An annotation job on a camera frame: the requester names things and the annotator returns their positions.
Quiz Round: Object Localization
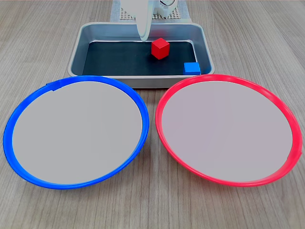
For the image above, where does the red cube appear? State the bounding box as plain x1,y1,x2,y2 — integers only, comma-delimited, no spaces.
151,37,170,60

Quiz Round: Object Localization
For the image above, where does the red-rimmed white plate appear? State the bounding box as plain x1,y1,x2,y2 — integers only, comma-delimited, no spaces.
155,73,303,188

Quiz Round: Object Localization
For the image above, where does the steel tray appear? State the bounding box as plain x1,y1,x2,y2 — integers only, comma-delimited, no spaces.
68,21,215,89

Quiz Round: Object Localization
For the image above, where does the pale perforated base plate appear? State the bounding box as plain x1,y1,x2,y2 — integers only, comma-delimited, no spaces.
118,6,182,21

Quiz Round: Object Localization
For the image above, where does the blue cube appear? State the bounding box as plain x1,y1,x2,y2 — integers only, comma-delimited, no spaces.
183,62,201,76

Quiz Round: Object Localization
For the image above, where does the blue-rimmed white plate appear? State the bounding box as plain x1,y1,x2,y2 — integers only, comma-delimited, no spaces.
2,75,150,190

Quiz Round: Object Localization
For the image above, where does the black tray mat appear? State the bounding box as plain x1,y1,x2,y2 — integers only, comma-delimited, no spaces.
82,40,201,76

